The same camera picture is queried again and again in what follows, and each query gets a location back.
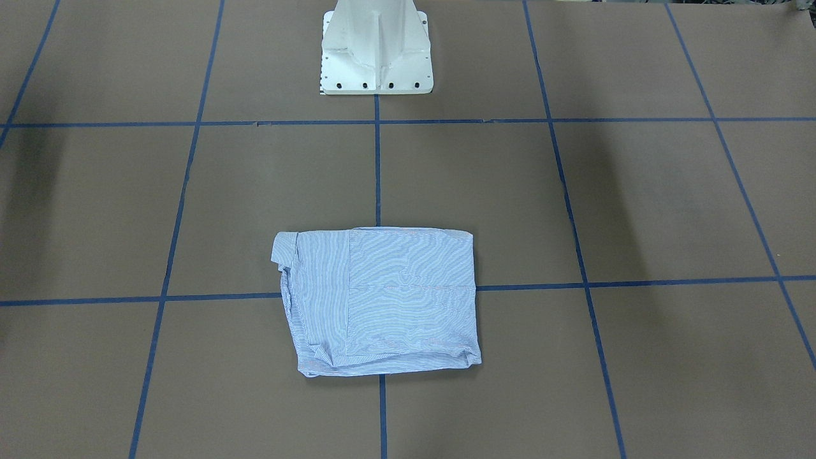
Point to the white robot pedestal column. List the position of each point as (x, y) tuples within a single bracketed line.
[(376, 48)]

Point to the light blue striped shirt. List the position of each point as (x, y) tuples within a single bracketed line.
[(379, 300)]

